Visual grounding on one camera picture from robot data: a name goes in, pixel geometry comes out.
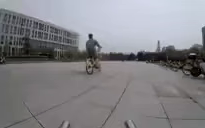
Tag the distant tower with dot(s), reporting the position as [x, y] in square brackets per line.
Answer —
[158, 47]

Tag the robot's own part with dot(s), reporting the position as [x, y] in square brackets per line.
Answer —
[130, 124]
[64, 124]

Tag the row of dark trees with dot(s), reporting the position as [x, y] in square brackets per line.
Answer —
[156, 55]

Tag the white building with window grid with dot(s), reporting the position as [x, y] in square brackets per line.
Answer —
[26, 31]

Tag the person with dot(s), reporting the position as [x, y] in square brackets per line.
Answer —
[91, 45]

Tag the bicycle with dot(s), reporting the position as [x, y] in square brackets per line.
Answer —
[89, 66]

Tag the row of parked bicycles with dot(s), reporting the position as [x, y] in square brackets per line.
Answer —
[194, 66]

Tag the grey paved plaza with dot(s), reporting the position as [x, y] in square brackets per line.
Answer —
[130, 83]

